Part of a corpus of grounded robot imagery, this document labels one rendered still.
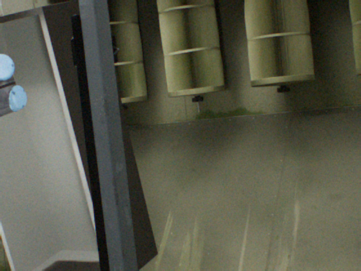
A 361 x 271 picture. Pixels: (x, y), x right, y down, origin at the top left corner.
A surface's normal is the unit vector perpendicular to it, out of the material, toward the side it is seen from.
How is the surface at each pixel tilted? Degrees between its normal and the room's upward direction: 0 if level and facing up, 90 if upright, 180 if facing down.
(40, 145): 102
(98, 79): 90
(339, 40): 90
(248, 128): 57
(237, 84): 90
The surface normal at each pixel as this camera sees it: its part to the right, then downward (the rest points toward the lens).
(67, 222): -0.49, 0.30
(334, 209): -0.53, -0.45
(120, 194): 0.82, -0.06
